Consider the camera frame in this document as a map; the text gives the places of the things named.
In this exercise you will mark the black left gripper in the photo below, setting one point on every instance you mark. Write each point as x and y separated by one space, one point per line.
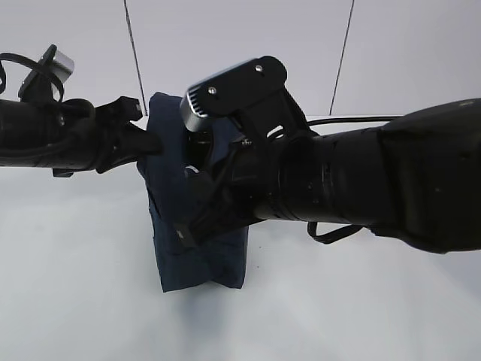
109 140

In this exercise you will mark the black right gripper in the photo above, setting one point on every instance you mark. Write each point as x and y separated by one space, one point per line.
239 189

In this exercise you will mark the dark blue fabric bag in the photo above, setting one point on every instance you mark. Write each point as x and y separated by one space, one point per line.
184 260

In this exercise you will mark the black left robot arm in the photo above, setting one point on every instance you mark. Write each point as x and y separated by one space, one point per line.
74 136

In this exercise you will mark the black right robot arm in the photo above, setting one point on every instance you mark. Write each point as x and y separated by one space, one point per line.
416 179

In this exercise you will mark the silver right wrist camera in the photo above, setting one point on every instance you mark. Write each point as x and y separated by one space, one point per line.
230 90

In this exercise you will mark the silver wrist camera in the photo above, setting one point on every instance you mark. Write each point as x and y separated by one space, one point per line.
230 90
38 88

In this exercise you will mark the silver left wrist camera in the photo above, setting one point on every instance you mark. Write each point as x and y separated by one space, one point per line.
38 88

